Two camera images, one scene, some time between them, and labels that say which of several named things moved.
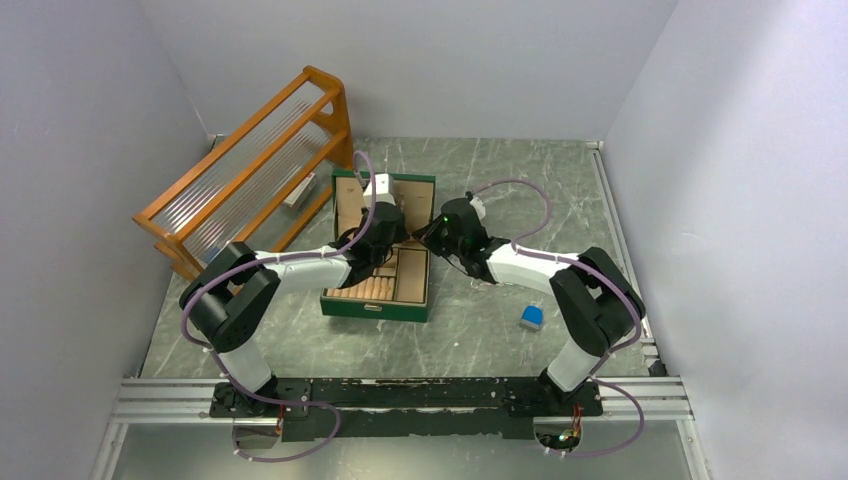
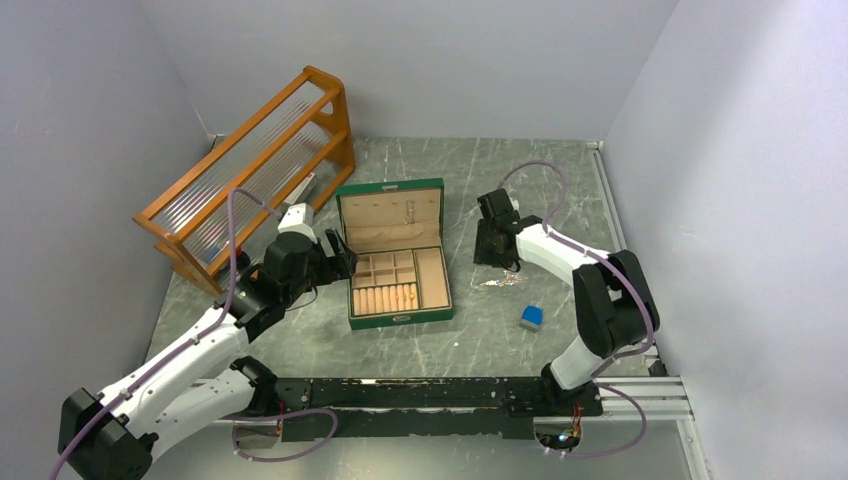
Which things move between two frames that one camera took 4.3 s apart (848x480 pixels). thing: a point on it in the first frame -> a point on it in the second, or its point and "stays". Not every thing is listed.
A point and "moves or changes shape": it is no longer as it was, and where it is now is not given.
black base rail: [410, 408] stays
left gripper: [401, 232] -> [339, 264]
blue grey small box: [532, 317] stays
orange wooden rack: [259, 189] stays
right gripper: [427, 234] -> [481, 255]
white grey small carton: [301, 191] stays
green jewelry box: [398, 289] moves or changes shape
